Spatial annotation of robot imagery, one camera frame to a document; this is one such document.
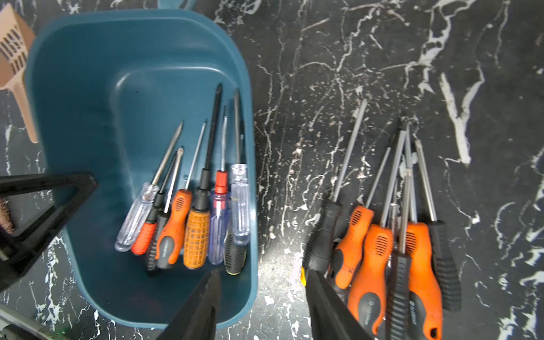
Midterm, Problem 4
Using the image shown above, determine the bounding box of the orange screwdriver left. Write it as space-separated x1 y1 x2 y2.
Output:
155 120 207 269

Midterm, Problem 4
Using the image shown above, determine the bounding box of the clear handled screwdriver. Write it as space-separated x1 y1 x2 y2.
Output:
231 88 250 247

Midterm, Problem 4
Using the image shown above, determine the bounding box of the black handled screwdriver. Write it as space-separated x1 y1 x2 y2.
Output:
415 140 462 313

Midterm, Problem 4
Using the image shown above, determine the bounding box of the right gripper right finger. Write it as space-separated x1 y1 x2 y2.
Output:
305 270 374 340

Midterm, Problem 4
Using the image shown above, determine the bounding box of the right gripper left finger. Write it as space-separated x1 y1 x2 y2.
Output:
157 269 222 340

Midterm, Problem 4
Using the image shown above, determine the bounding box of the black ribbed screwdriver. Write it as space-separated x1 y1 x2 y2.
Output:
300 99 368 286

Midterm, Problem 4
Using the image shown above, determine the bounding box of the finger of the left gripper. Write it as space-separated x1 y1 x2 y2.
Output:
1 172 99 291

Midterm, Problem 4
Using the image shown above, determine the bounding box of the black yellow screwdriver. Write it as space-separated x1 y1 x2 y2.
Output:
222 122 249 276

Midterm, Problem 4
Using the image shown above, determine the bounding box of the clear tester screwdriver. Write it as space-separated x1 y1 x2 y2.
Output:
114 121 184 252

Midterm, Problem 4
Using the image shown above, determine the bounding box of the orange screwdriver large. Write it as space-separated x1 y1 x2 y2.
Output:
348 128 407 339

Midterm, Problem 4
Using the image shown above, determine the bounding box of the brown slotted scoop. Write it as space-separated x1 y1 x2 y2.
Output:
1 4 38 144

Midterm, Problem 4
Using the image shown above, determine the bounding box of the black screwdriver in box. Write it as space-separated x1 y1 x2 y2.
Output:
385 169 413 339

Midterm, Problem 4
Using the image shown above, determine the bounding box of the teal storage box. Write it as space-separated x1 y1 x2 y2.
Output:
25 9 258 329

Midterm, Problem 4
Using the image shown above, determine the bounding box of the orange screwdriver in box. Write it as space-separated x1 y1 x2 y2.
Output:
327 135 397 293

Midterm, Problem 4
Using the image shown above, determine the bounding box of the red blue screwdriver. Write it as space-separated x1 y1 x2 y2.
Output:
208 106 229 265

